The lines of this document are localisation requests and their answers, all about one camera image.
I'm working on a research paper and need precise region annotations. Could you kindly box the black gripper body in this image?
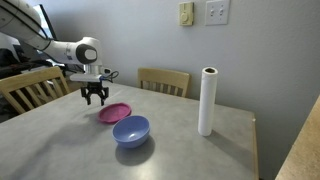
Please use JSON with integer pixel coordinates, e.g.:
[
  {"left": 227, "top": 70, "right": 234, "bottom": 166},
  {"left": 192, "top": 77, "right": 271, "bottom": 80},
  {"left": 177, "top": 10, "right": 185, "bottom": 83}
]
[{"left": 81, "top": 81, "right": 108, "bottom": 96}]

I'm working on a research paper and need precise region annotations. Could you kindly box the blue plastic bowl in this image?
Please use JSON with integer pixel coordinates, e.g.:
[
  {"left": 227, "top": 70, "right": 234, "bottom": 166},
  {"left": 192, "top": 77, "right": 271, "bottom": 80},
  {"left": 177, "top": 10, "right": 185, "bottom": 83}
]
[{"left": 111, "top": 115, "right": 151, "bottom": 150}]

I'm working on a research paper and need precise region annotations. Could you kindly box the wooden chair with slat back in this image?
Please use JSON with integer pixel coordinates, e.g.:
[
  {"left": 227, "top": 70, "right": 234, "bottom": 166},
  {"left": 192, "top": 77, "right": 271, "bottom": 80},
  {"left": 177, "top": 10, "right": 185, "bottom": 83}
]
[
  {"left": 0, "top": 65, "right": 72, "bottom": 116},
  {"left": 137, "top": 67, "right": 192, "bottom": 98}
]

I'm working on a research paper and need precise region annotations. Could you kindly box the black framed monitor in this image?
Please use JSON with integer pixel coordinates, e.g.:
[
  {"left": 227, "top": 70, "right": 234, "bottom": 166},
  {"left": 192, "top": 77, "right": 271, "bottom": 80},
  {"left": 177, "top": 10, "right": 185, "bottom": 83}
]
[{"left": 31, "top": 3, "right": 59, "bottom": 42}]

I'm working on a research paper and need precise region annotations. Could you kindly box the white paper towel roll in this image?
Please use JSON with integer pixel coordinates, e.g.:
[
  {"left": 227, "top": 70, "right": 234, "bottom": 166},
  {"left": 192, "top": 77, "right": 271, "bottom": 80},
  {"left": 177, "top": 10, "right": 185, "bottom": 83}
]
[{"left": 197, "top": 66, "right": 219, "bottom": 137}]

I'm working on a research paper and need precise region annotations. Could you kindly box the tan countertop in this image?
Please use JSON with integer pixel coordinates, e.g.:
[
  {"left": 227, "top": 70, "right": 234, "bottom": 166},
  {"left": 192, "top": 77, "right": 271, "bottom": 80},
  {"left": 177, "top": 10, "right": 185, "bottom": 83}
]
[{"left": 274, "top": 94, "right": 320, "bottom": 180}]

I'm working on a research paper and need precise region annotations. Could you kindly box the white wrist camera mount plate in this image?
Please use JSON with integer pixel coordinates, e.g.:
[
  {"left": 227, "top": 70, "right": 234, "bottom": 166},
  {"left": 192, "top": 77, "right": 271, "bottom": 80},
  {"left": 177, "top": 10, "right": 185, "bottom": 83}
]
[{"left": 69, "top": 73, "right": 104, "bottom": 84}]

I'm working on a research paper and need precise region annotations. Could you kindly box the black cable bundle blue plug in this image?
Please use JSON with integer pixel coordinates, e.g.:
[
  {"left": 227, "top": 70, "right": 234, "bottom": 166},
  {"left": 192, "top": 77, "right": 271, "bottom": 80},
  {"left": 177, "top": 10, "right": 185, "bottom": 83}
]
[{"left": 99, "top": 68, "right": 120, "bottom": 82}]

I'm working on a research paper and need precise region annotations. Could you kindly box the beige wall thermostat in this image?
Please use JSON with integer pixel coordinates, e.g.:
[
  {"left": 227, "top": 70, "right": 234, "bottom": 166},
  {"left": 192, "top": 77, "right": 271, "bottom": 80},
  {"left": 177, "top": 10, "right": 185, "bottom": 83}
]
[{"left": 178, "top": 1, "right": 195, "bottom": 27}]

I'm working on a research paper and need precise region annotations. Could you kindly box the white light switch plate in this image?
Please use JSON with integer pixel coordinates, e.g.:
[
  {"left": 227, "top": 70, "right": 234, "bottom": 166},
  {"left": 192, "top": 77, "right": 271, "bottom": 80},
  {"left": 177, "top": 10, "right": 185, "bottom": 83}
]
[{"left": 204, "top": 0, "right": 232, "bottom": 26}]

